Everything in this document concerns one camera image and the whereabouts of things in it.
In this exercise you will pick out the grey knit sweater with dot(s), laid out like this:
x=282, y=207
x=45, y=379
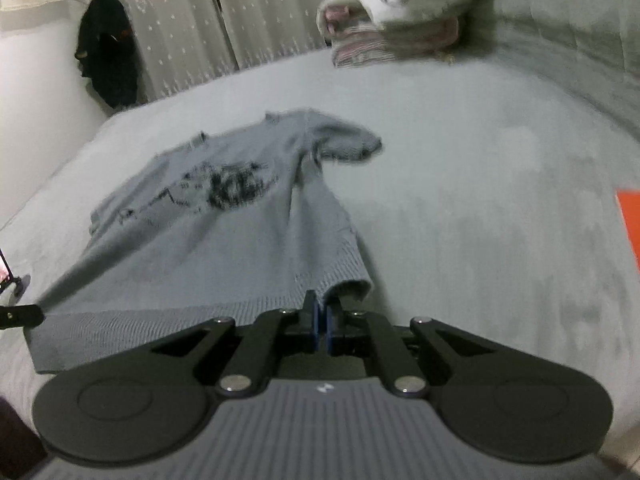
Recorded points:
x=225, y=240

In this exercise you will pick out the grey quilted blanket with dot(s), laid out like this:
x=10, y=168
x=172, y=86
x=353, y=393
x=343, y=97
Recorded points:
x=565, y=35

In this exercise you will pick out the dark hanging clothes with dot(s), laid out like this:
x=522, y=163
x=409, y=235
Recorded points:
x=107, y=55

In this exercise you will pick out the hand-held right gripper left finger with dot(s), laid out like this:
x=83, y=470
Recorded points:
x=315, y=325

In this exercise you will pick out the smartphone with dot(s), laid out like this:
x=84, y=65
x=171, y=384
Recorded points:
x=4, y=270

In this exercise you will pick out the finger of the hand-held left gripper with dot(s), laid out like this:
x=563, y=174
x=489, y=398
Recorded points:
x=20, y=317

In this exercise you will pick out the grey bed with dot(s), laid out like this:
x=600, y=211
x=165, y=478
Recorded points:
x=475, y=210

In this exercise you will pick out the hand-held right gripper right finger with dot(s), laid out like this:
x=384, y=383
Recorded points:
x=331, y=330

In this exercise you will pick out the grey star-print curtain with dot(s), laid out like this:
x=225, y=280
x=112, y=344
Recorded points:
x=225, y=10

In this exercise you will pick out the folded grey pink quilt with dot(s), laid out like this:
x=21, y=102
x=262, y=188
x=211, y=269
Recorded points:
x=380, y=42

